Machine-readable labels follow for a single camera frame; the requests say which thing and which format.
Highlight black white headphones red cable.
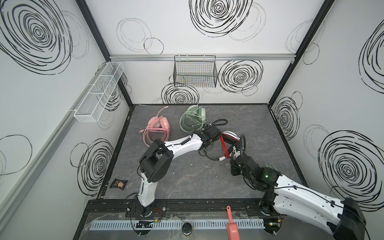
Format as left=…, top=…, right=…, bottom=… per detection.
left=199, top=130, right=241, bottom=163

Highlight green headphones with cable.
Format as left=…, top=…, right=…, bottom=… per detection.
left=179, top=105, right=208, bottom=134

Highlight pink headphones with cable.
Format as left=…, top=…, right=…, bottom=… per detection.
left=139, top=106, right=171, bottom=147

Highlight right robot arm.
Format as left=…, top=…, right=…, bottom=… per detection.
left=222, top=132, right=370, bottom=240

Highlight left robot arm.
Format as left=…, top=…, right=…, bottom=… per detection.
left=136, top=119, right=229, bottom=217

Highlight black round knob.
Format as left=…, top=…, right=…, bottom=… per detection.
left=182, top=222, right=193, bottom=236

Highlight small black packet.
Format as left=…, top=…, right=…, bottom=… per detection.
left=110, top=179, right=128, bottom=191

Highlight white slotted cable duct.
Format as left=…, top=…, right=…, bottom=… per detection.
left=89, top=218, right=266, bottom=231

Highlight black wire basket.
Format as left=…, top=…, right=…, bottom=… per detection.
left=173, top=55, right=218, bottom=88

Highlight red dustpan brush handle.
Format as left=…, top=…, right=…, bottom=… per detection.
left=226, top=206, right=240, bottom=240

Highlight clear plastic wall shelf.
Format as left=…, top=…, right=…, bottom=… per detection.
left=74, top=62, right=124, bottom=123

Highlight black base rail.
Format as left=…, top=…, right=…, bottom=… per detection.
left=86, top=197, right=326, bottom=218

